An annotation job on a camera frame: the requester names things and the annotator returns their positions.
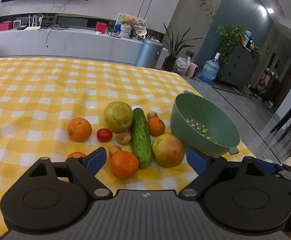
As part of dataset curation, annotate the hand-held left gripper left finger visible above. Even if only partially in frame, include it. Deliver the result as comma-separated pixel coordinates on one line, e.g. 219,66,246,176
27,147,113,199

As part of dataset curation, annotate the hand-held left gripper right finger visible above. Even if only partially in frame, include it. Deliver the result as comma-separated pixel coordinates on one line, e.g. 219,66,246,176
178,147,268,200

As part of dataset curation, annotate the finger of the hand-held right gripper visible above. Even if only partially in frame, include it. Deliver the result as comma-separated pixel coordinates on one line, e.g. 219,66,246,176
258,159,291,193

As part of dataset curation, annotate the red green apple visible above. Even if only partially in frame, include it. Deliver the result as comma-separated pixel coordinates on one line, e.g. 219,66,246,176
152,134,185,168

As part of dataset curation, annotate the large orange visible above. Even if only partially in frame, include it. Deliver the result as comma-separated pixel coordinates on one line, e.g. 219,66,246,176
68,117,93,143

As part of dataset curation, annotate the green colander bowl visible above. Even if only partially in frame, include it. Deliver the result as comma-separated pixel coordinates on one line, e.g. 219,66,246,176
170,91,240,156

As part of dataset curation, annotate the green pear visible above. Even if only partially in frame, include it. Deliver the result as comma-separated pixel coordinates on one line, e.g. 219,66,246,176
104,101,133,133

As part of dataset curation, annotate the small orange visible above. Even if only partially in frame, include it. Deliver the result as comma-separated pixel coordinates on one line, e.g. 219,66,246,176
147,117,166,137

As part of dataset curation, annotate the red cherry tomato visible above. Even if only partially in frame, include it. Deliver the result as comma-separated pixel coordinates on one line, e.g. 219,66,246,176
97,128,113,143

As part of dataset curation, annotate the green cucumber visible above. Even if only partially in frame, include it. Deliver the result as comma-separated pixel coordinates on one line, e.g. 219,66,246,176
131,107,153,170

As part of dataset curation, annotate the cluttered dark shelf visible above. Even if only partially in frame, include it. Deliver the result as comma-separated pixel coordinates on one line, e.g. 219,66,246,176
255,52,289,105

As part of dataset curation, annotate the pink heater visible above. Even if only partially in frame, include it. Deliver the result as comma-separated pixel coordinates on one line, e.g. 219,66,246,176
185,62,200,78

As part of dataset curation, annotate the blue water bottle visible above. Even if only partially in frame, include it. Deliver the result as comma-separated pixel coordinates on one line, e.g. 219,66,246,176
199,52,221,85

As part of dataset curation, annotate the yellow checkered tablecloth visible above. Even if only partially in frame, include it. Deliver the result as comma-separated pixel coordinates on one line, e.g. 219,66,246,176
0,57,256,232

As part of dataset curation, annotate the white plastic bag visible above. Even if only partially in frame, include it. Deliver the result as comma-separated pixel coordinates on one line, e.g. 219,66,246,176
174,57,191,75

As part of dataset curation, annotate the dark cabinet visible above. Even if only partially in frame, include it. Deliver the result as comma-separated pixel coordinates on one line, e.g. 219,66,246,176
215,42,259,92

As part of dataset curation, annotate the white box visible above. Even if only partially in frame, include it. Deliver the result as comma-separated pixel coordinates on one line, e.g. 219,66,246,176
155,47,169,69

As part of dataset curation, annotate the long leaf potted plant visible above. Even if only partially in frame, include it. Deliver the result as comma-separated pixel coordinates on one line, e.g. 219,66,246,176
162,23,203,72

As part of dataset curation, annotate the blue grey trash bin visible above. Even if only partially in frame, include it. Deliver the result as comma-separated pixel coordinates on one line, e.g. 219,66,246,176
136,38,164,68

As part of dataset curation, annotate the white television console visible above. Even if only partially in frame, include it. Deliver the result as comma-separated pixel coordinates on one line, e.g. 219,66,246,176
0,27,146,67

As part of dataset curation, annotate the pothos plant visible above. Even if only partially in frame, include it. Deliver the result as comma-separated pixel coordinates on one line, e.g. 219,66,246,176
215,24,262,65

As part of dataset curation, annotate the plush toy bouquet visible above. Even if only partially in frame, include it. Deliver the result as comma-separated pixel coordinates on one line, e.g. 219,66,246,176
114,13,147,39

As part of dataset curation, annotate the white router with antennas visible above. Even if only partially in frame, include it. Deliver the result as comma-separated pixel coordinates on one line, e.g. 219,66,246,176
24,14,44,31

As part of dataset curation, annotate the black cable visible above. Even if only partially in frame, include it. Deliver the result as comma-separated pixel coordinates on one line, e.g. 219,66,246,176
46,24,68,48

